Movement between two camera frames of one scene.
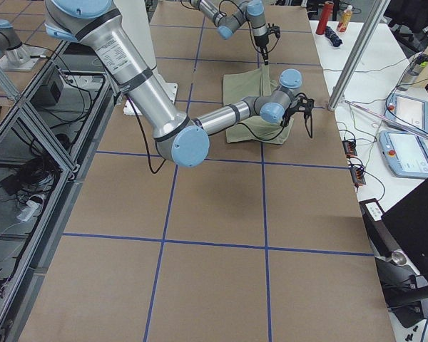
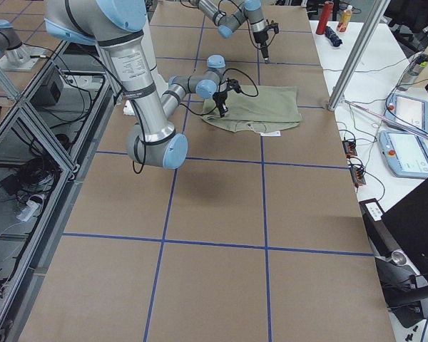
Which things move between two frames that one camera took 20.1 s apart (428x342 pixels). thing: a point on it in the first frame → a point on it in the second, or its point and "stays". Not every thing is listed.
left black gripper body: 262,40 stays
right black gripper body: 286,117 → 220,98
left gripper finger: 265,55 stays
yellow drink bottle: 344,19 stays
